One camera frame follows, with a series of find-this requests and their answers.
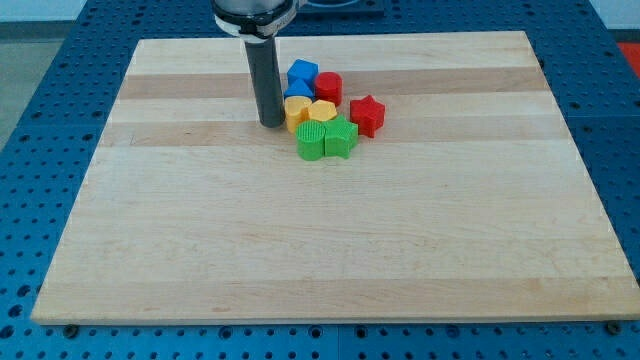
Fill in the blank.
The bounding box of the blue triangle block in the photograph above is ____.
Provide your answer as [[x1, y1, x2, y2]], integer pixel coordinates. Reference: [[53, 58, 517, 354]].
[[283, 79, 315, 101]]

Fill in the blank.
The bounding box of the light wooden board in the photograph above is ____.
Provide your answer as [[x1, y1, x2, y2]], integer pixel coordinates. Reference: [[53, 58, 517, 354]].
[[31, 31, 639, 325]]

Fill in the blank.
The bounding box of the red cylinder block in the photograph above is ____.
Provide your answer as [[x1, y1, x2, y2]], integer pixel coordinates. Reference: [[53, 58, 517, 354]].
[[314, 72, 343, 106]]

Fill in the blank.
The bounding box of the yellow heart block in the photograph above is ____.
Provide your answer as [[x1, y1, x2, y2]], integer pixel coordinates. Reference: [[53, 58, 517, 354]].
[[284, 96, 313, 133]]

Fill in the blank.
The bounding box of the red star block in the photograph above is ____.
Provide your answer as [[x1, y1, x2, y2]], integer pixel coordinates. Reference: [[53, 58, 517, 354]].
[[350, 95, 386, 138]]

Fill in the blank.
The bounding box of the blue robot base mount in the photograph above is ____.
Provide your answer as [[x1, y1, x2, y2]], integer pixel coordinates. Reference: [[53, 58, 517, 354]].
[[298, 0, 385, 15]]

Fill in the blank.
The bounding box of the green star block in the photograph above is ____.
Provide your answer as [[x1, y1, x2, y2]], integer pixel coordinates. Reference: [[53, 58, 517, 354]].
[[324, 115, 358, 159]]

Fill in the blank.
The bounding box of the yellow hexagon block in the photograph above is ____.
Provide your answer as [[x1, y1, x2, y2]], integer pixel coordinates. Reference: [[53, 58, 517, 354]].
[[307, 100, 338, 122]]

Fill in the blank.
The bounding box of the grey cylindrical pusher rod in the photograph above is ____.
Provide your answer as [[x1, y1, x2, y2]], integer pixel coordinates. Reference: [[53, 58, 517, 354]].
[[245, 37, 285, 129]]

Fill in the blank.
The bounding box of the green cylinder block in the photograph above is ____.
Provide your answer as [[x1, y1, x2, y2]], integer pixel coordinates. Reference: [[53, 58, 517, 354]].
[[296, 120, 326, 161]]

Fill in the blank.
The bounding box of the blue cube block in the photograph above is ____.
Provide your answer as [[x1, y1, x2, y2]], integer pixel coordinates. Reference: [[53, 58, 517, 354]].
[[287, 59, 319, 87]]

